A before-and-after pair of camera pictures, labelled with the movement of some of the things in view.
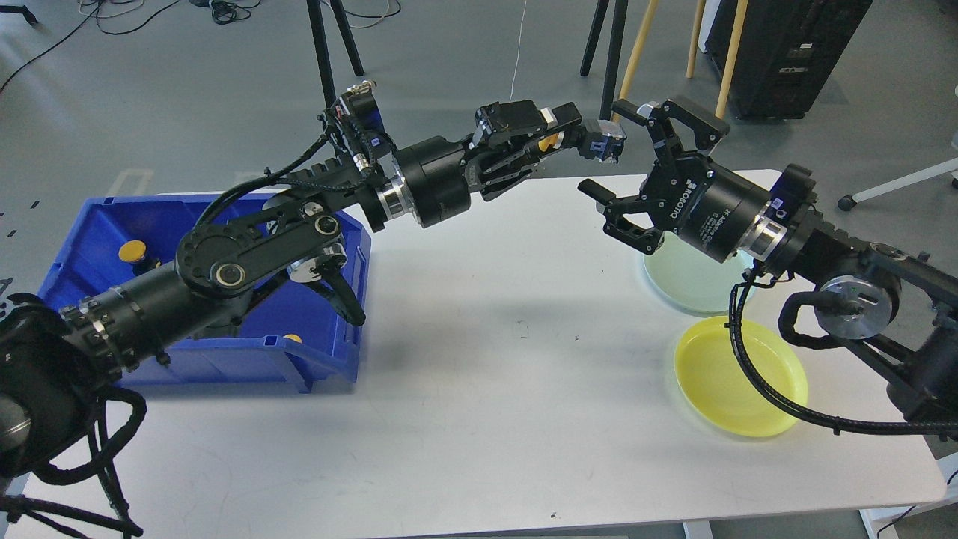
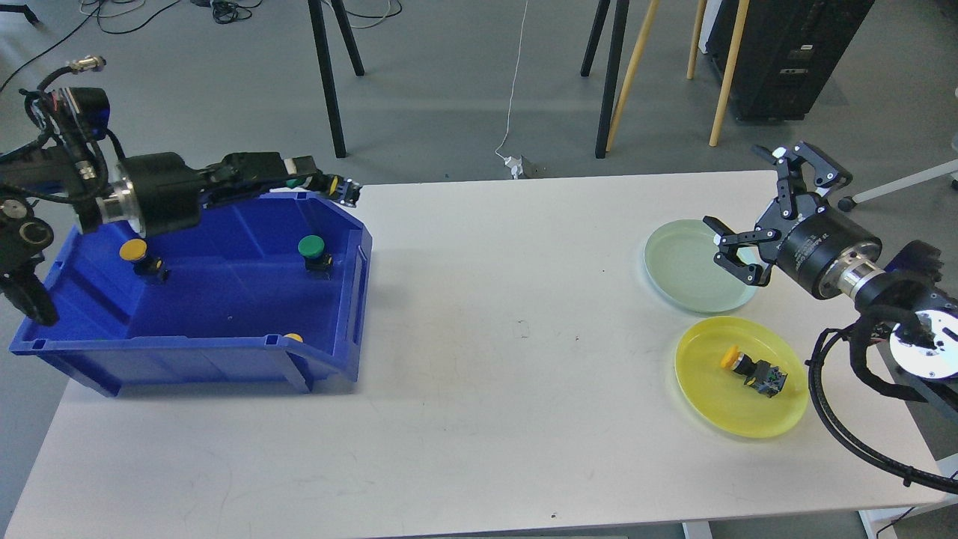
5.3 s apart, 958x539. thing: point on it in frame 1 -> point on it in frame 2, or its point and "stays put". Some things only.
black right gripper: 714,209 -> 809,240
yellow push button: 551,139 -> 761,376
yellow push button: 134,251 stays put
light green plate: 694,278 stays put
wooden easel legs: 696,34 stays put
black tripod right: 619,24 stays put
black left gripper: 434,169 -> 168,192
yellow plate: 711,373 stays put
